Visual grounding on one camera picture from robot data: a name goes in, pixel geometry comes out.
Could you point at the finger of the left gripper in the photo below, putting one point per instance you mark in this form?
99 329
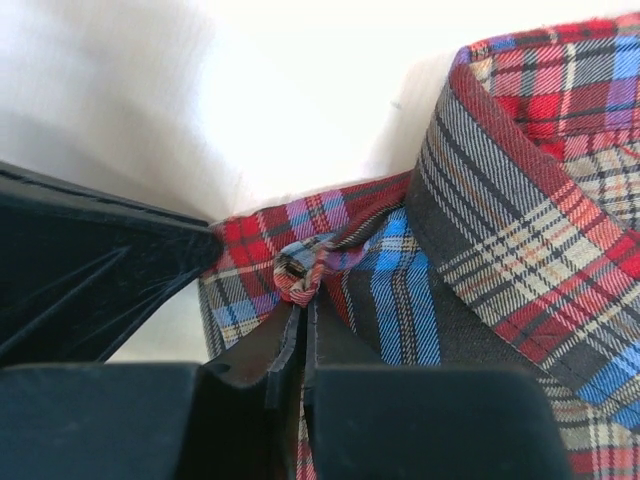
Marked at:
82 270

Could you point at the plaid long sleeve shirt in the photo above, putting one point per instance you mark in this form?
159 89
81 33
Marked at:
515 238

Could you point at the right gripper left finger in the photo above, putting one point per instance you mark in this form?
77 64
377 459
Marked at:
234 417

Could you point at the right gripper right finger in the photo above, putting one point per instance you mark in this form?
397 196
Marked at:
371 420

